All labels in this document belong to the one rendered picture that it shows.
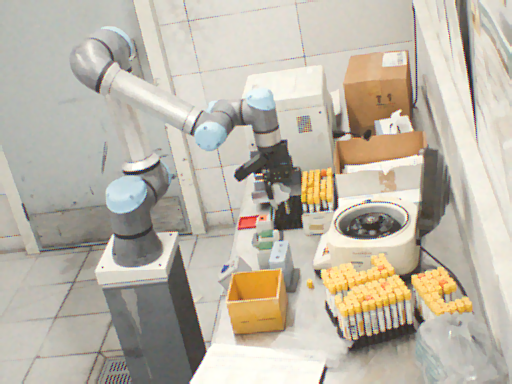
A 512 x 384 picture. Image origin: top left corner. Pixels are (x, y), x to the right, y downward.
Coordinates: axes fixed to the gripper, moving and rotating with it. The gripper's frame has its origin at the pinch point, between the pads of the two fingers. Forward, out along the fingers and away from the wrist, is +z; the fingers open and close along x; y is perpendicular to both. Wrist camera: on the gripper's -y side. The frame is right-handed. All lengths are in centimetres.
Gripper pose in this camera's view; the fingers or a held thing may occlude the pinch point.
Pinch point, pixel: (273, 205)
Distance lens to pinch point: 236.8
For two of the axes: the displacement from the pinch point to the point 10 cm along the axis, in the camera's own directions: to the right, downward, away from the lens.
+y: 9.8, -1.0, -2.0
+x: 1.3, -4.7, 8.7
